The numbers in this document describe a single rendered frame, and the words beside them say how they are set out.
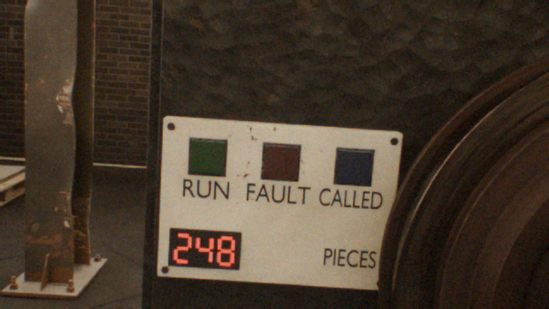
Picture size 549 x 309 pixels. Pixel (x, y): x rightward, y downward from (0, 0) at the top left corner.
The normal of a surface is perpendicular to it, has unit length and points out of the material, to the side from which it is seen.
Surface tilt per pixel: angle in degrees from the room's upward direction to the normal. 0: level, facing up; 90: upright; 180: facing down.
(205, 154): 90
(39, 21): 90
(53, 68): 90
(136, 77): 90
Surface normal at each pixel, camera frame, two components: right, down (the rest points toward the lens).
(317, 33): 0.00, 0.16
